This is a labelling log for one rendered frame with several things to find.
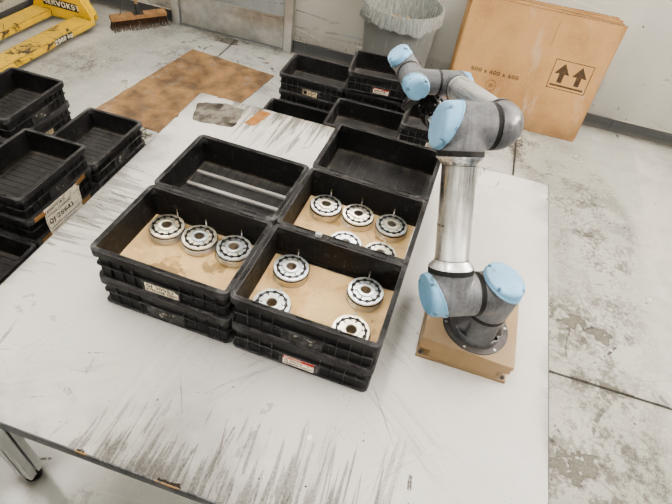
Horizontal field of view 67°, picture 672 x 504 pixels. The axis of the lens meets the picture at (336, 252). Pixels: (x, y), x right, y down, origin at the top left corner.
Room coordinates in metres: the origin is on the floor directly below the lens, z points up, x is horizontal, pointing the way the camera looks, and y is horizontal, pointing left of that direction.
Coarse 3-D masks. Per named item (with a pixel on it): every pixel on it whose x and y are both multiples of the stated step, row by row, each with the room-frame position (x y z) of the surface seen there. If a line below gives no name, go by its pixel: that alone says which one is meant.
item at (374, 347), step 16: (320, 240) 1.03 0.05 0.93; (256, 256) 0.93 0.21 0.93; (368, 256) 1.00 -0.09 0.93; (400, 272) 0.96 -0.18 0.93; (400, 288) 0.90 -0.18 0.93; (240, 304) 0.78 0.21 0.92; (256, 304) 0.77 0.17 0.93; (288, 320) 0.75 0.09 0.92; (304, 320) 0.75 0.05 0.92; (384, 320) 0.79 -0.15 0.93; (336, 336) 0.72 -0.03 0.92; (352, 336) 0.73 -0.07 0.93; (384, 336) 0.74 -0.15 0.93
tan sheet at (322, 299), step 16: (272, 272) 0.97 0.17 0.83; (320, 272) 1.00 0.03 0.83; (256, 288) 0.90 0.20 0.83; (272, 288) 0.91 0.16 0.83; (288, 288) 0.92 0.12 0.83; (304, 288) 0.93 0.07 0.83; (320, 288) 0.94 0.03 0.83; (336, 288) 0.95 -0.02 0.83; (304, 304) 0.88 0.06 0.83; (320, 304) 0.89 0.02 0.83; (336, 304) 0.90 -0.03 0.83; (384, 304) 0.92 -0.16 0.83; (320, 320) 0.83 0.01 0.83; (368, 320) 0.86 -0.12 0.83
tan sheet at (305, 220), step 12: (300, 216) 1.23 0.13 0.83; (312, 228) 1.18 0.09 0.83; (324, 228) 1.19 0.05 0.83; (336, 228) 1.20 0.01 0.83; (372, 228) 1.23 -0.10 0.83; (408, 228) 1.26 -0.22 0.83; (360, 240) 1.16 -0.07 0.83; (372, 240) 1.17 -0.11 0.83; (408, 240) 1.20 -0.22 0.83; (396, 252) 1.14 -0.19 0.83
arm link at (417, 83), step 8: (408, 64) 1.51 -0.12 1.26; (416, 64) 1.52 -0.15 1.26; (400, 72) 1.50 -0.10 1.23; (408, 72) 1.47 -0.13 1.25; (416, 72) 1.46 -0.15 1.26; (424, 72) 1.48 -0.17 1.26; (432, 72) 1.49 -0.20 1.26; (400, 80) 1.49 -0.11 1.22; (408, 80) 1.44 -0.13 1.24; (416, 80) 1.43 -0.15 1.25; (424, 80) 1.44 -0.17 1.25; (432, 80) 1.47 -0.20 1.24; (440, 80) 1.47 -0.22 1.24; (408, 88) 1.43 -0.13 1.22; (416, 88) 1.43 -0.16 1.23; (424, 88) 1.43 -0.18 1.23; (432, 88) 1.46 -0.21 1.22; (408, 96) 1.43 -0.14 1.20; (416, 96) 1.43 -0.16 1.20; (424, 96) 1.44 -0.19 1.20
